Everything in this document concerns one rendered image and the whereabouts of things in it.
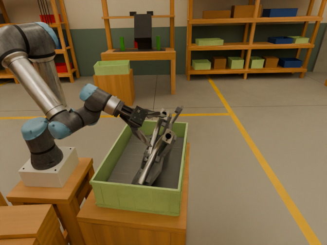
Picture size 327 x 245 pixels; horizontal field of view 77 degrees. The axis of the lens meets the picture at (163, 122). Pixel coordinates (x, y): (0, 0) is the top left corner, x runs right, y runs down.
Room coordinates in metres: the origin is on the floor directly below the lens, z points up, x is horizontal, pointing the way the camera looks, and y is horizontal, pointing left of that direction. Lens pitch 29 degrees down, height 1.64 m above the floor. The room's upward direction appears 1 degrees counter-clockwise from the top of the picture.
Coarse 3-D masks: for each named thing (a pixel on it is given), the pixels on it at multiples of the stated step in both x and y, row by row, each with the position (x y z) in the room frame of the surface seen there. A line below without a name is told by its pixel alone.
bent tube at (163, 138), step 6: (168, 132) 0.76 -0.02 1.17; (174, 132) 0.77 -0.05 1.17; (162, 138) 0.74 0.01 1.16; (168, 138) 0.78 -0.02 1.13; (156, 144) 0.82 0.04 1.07; (162, 144) 0.82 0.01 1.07; (156, 150) 0.81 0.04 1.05; (150, 156) 0.79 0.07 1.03; (150, 162) 0.76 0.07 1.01; (144, 168) 0.75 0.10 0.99; (150, 168) 0.75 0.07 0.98; (144, 174) 0.72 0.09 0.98; (138, 180) 0.70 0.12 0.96; (144, 180) 0.70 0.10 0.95
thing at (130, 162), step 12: (132, 144) 1.15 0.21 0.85; (144, 144) 1.15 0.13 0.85; (180, 144) 1.14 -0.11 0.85; (132, 156) 1.02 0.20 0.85; (168, 156) 1.01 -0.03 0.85; (180, 156) 1.01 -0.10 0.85; (120, 168) 0.91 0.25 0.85; (132, 168) 0.91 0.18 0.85; (168, 168) 0.90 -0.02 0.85; (180, 168) 0.90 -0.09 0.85; (108, 180) 0.82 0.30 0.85; (120, 180) 0.82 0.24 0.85; (156, 180) 0.81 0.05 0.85; (168, 180) 0.81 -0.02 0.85
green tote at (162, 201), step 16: (128, 128) 1.24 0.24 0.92; (144, 128) 1.28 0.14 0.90; (160, 128) 1.26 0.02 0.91; (176, 128) 1.24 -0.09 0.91; (112, 160) 0.93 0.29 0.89; (96, 176) 0.74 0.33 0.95; (96, 192) 0.70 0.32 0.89; (112, 192) 0.69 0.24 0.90; (128, 192) 0.67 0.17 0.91; (144, 192) 0.66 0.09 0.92; (160, 192) 0.65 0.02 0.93; (176, 192) 0.63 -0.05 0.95; (112, 208) 0.69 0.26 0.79; (128, 208) 0.67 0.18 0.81; (144, 208) 0.66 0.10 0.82; (160, 208) 0.65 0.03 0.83; (176, 208) 0.64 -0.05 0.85
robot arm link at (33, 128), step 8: (32, 120) 0.89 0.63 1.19; (40, 120) 0.88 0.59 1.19; (48, 120) 0.90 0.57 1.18; (24, 128) 0.83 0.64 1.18; (32, 128) 0.82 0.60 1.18; (40, 128) 0.83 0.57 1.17; (24, 136) 0.81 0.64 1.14; (32, 136) 0.80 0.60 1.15; (40, 136) 0.82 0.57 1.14; (48, 136) 0.85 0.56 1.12; (32, 144) 0.81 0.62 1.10; (40, 144) 0.81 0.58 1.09; (48, 144) 0.84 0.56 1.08
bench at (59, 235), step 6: (60, 234) 0.61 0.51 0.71; (0, 240) 0.48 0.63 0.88; (6, 240) 0.48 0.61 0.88; (12, 240) 0.48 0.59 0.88; (18, 240) 0.48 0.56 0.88; (24, 240) 0.48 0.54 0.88; (30, 240) 0.48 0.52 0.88; (36, 240) 0.49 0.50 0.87; (54, 240) 0.57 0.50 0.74; (60, 240) 0.60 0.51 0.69
